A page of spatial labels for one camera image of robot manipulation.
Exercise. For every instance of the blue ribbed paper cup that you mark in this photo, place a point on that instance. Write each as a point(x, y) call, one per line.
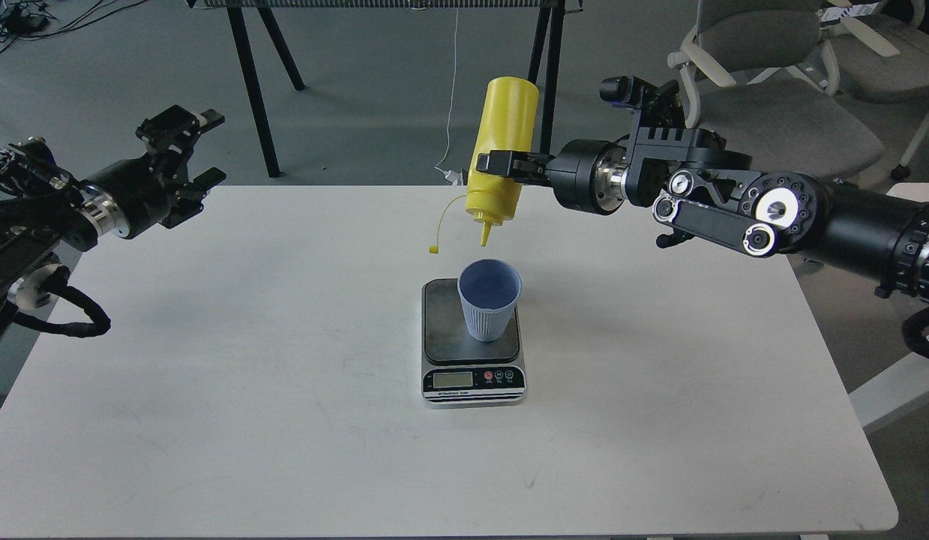
point(489, 290)

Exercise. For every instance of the black-legged background table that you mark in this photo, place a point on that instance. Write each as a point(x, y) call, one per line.
point(408, 50)

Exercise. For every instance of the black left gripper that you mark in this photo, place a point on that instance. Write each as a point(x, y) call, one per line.
point(131, 196)

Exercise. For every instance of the yellow squeeze bottle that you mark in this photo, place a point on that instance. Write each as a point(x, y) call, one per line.
point(507, 124)

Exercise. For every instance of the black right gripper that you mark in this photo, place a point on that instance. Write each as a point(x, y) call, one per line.
point(580, 174)

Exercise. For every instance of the digital kitchen scale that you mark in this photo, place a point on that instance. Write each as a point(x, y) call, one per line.
point(458, 370)

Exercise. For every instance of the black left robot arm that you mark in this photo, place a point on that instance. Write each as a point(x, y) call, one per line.
point(45, 206)

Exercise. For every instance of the grey office chair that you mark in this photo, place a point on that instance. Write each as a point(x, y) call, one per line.
point(882, 60)
point(739, 77)

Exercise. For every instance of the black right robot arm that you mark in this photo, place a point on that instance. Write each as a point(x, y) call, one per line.
point(696, 187)

